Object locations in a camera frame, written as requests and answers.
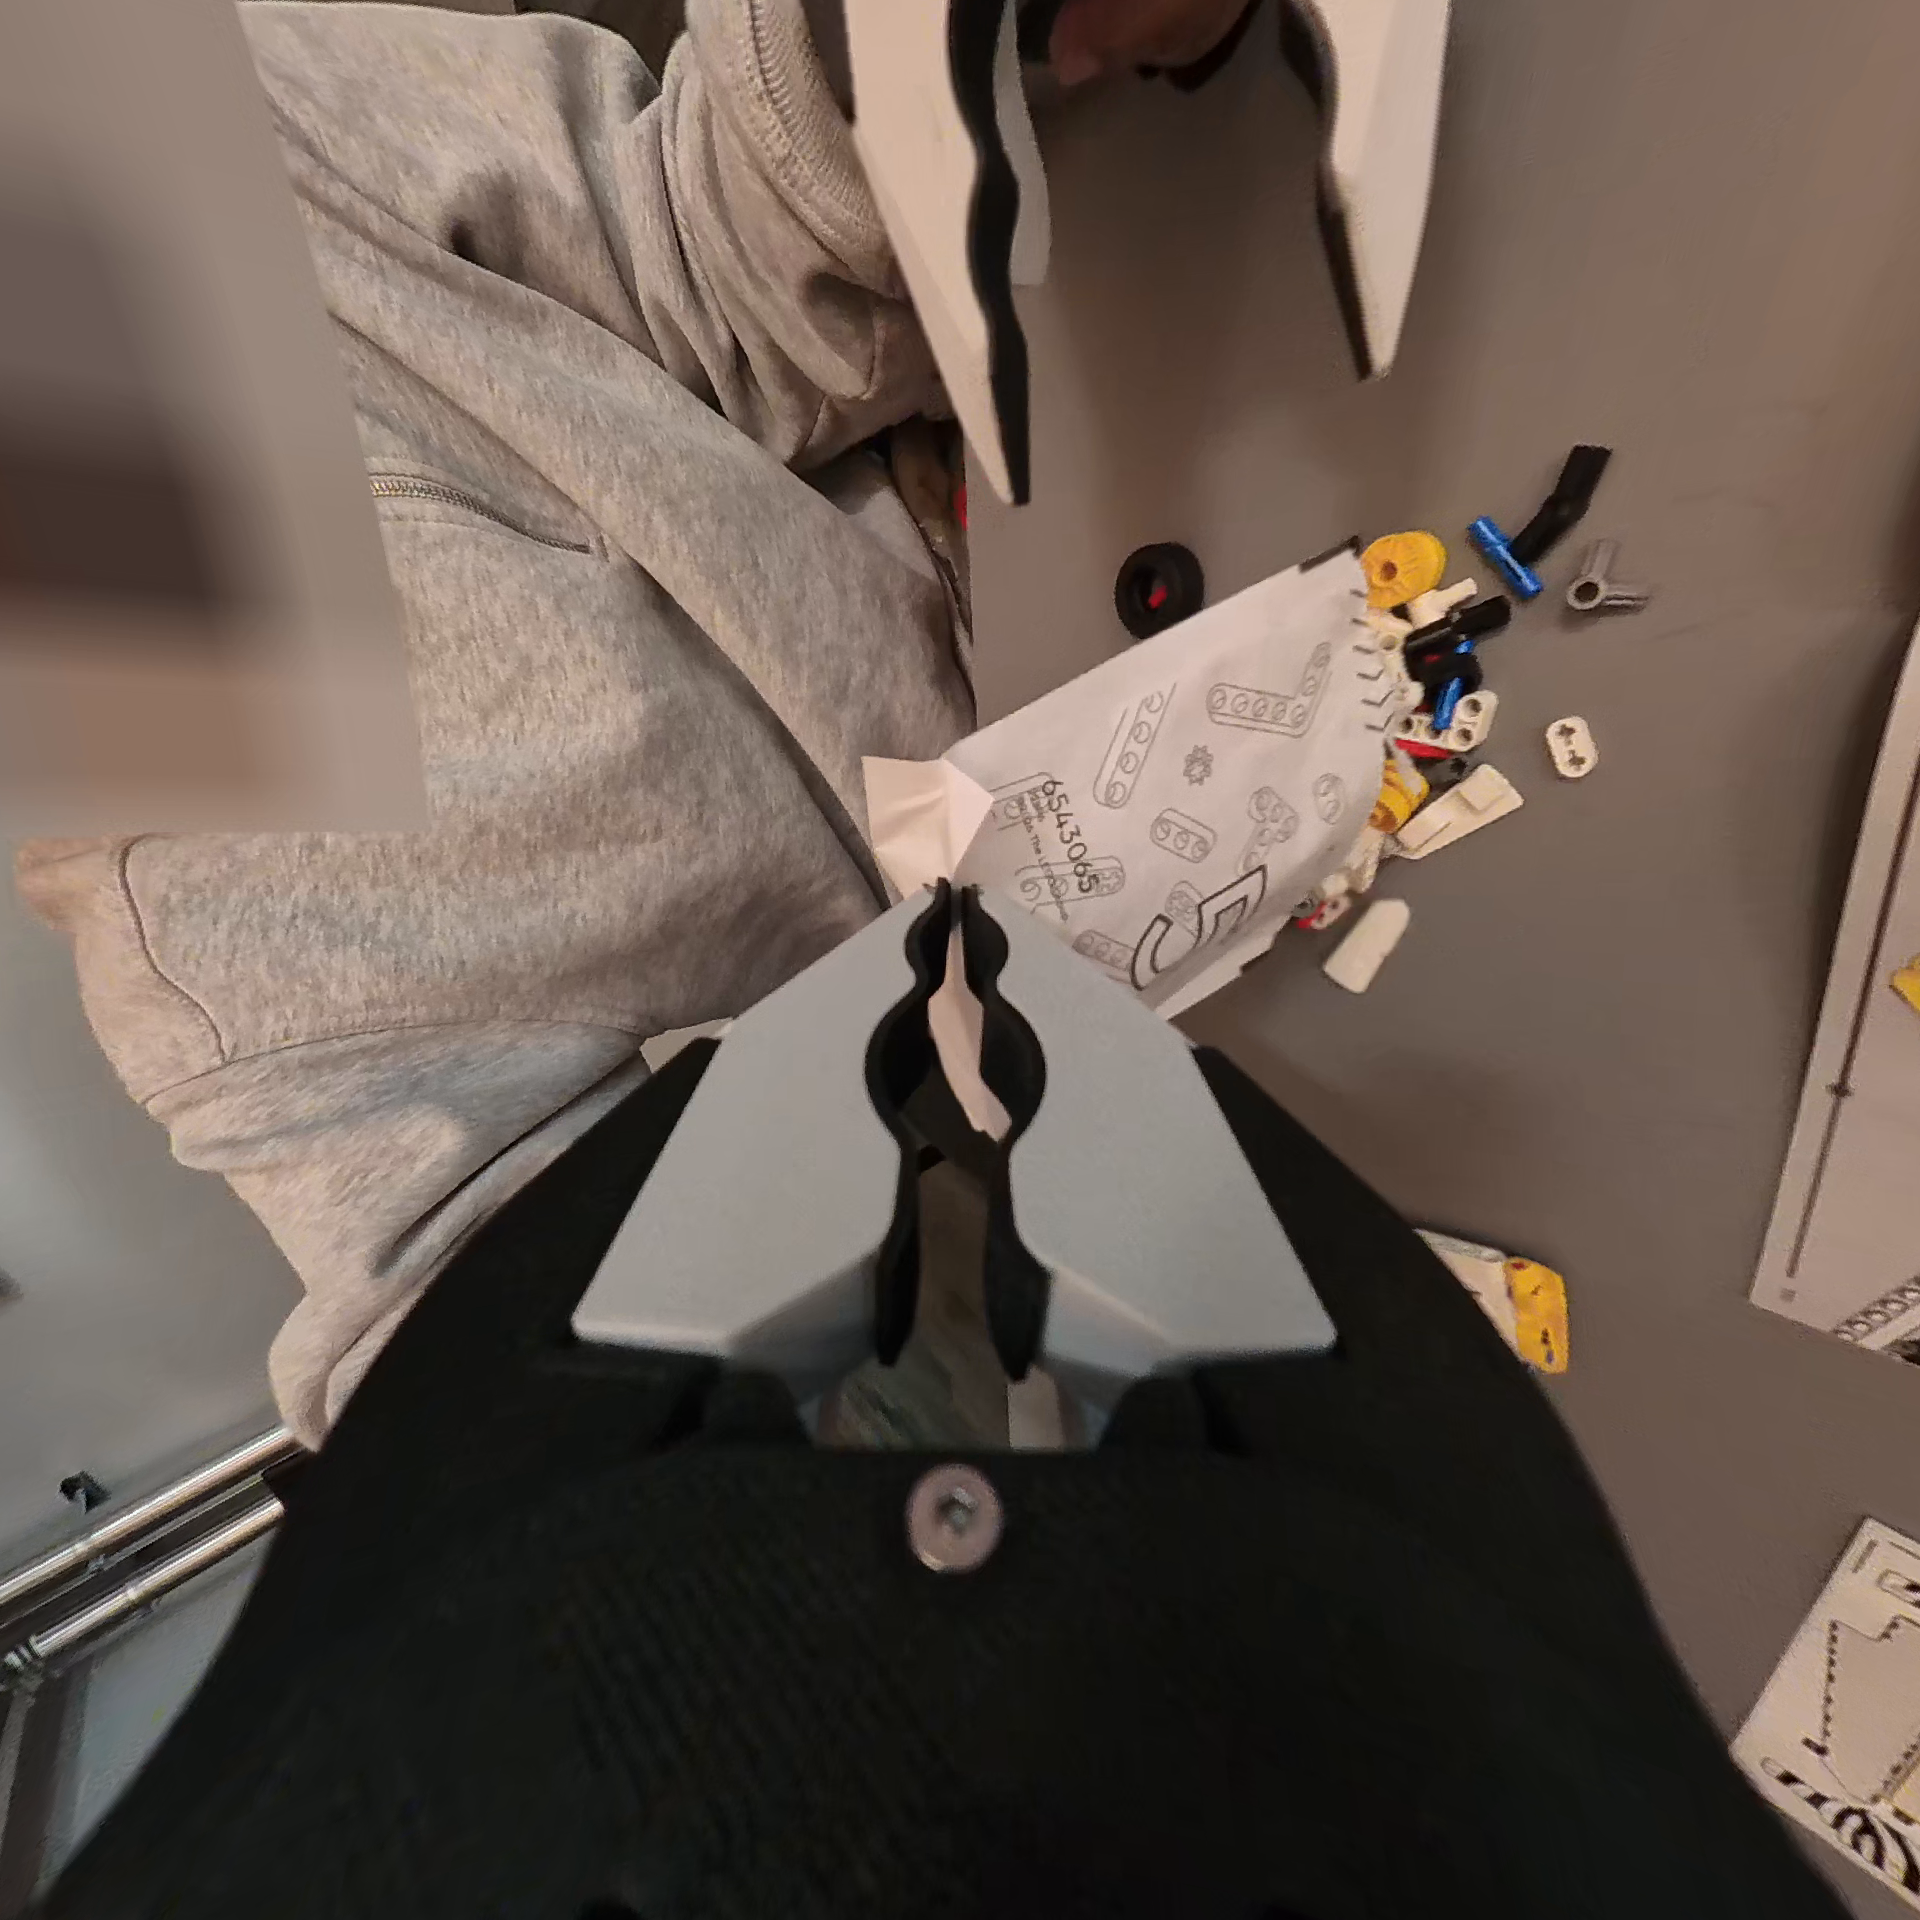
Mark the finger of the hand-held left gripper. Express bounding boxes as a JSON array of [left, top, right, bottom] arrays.
[[1273, 0, 1459, 384], [845, 0, 1057, 511]]

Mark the person's left hand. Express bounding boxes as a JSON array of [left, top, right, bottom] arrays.
[[1046, 0, 1260, 88]]

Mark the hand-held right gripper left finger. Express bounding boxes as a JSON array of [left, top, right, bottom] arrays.
[[572, 883, 954, 1409]]

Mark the pile of small lego pieces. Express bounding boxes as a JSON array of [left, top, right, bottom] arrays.
[[1297, 442, 1652, 997]]

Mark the chrome rail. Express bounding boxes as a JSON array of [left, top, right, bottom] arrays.
[[0, 1424, 302, 1683]]

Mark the printed sticker sheet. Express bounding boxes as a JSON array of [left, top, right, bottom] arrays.
[[1732, 1518, 1920, 1901]]

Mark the open instruction booklet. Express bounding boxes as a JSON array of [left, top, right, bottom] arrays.
[[1752, 615, 1920, 1368]]

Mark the person's left forearm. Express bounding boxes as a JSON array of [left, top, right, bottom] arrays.
[[660, 0, 978, 453]]

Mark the black lego tire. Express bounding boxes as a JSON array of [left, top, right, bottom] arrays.
[[1114, 542, 1206, 636]]

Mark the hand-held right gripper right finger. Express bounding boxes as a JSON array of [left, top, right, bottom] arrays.
[[964, 884, 1340, 1417]]

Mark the white plastic bag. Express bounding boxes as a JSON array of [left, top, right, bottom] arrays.
[[863, 553, 1420, 1143]]

